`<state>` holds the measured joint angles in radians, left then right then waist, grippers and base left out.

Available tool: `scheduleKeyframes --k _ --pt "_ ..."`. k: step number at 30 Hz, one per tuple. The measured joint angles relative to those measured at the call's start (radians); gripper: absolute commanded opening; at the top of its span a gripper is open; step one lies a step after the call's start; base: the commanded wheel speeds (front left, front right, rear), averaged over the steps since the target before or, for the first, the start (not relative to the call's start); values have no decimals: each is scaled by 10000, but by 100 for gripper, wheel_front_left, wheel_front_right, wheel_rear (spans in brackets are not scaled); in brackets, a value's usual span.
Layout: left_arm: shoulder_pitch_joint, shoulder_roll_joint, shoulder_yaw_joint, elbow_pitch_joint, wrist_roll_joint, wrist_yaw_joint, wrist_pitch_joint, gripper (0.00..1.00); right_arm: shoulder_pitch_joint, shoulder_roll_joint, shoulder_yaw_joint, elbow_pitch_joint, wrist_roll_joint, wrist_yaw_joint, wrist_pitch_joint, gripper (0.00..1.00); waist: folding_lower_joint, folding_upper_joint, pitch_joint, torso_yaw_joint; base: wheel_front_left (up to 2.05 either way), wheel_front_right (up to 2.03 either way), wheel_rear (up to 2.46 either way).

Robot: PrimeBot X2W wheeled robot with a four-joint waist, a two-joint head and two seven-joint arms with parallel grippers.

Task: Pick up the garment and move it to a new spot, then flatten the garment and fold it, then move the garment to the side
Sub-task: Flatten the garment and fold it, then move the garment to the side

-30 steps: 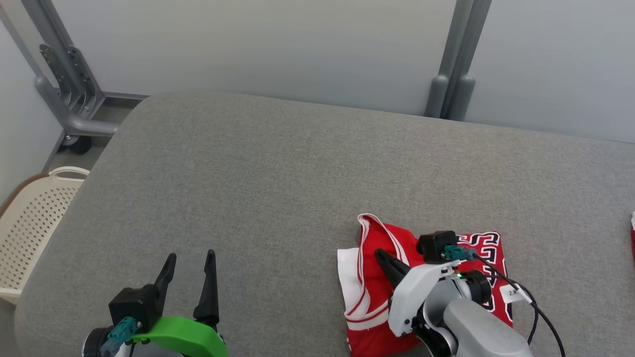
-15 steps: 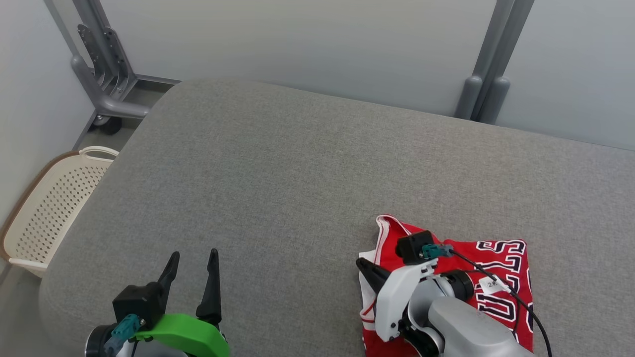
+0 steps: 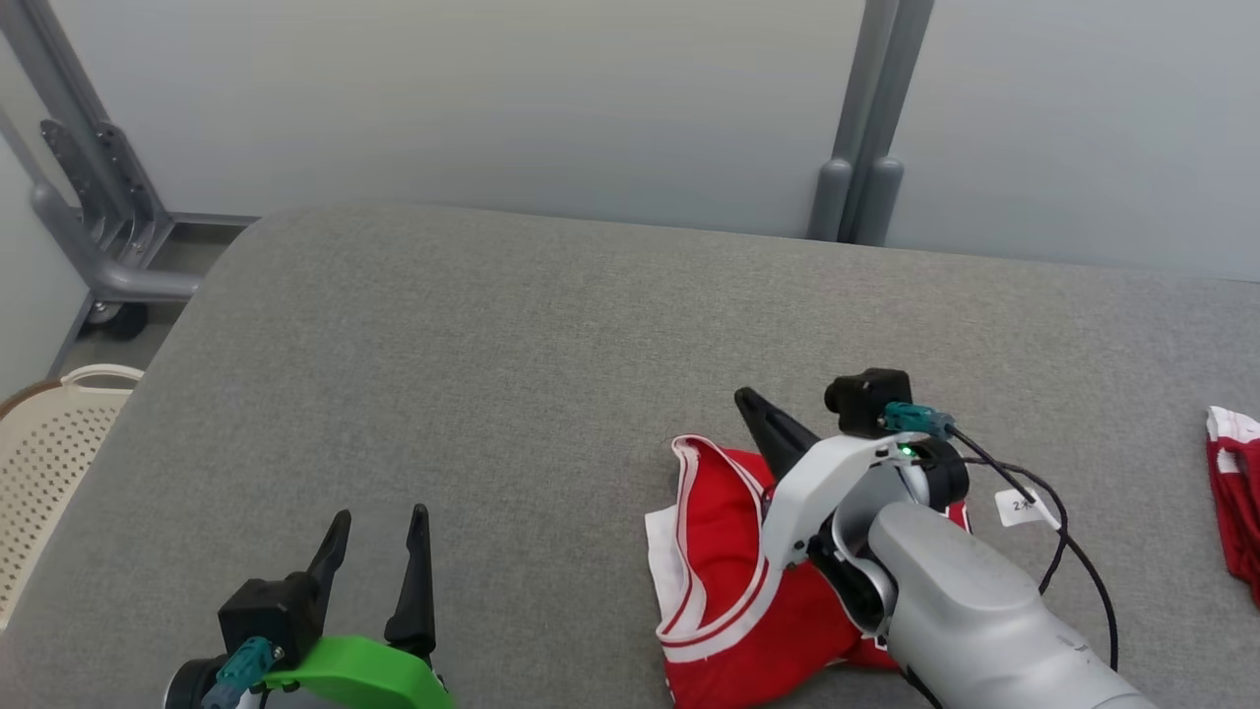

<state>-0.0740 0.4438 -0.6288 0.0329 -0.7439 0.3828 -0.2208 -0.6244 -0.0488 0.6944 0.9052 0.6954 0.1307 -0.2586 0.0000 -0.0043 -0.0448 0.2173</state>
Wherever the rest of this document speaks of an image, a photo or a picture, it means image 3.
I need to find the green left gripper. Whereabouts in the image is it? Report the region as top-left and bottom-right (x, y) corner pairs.
(261, 504), (454, 709)

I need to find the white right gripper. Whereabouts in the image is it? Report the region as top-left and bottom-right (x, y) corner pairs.
(734, 387), (971, 572)

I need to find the red white lettered jersey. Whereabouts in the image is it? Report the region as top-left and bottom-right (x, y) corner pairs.
(645, 435), (971, 709)

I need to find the red shorts white side stripe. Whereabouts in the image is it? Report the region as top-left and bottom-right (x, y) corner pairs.
(1206, 406), (1260, 608)

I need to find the cream perforated laundry basket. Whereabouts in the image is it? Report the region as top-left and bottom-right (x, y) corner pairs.
(0, 364), (145, 631)

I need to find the right camera cable teal plug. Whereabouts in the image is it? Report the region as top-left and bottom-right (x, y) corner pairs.
(883, 402), (1119, 673)

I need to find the camera cable teal plug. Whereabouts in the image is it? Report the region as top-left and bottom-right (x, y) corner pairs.
(202, 637), (276, 709)
(883, 402), (1119, 673)

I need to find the left camera cable teal plug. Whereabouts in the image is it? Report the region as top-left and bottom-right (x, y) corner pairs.
(202, 637), (276, 709)

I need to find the white right cable label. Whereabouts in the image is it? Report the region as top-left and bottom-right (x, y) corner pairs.
(994, 489), (1062, 531)

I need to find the grey partition post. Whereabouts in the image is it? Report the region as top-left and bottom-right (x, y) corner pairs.
(807, 0), (902, 243)
(849, 0), (936, 247)

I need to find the grey wheeled partition frame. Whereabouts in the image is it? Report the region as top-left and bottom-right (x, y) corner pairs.
(0, 0), (259, 343)

